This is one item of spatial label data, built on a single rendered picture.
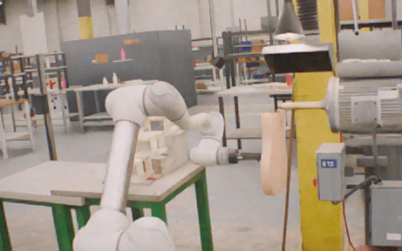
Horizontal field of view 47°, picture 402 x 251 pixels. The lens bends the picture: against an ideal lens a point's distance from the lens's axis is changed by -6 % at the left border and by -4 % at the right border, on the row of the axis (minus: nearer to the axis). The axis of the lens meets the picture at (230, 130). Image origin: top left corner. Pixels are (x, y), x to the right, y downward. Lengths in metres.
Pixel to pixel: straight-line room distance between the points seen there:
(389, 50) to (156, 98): 1.04
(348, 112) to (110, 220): 1.06
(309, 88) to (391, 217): 1.26
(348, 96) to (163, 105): 0.77
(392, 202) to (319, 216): 1.28
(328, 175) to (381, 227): 0.37
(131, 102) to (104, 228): 0.52
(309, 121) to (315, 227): 0.73
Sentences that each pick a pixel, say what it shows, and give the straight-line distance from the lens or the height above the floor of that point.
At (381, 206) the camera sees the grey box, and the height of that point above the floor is 0.85.
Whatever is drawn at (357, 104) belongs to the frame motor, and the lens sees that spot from 2.01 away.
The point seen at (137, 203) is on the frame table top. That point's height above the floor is 0.88.
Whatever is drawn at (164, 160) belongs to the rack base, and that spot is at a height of 1.00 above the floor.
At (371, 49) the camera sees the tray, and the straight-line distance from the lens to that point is 2.20.
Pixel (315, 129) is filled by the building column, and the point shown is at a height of 0.96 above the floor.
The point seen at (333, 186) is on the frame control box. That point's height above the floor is 0.98.
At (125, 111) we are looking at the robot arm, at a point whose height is 1.33.
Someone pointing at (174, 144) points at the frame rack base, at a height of 1.06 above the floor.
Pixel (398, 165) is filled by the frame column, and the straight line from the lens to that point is 2.10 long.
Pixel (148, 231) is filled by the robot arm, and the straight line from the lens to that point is 1.66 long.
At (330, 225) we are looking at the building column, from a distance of 3.28.
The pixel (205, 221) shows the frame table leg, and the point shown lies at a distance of 2.66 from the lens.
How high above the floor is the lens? 1.57
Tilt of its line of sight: 11 degrees down
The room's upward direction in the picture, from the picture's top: 5 degrees counter-clockwise
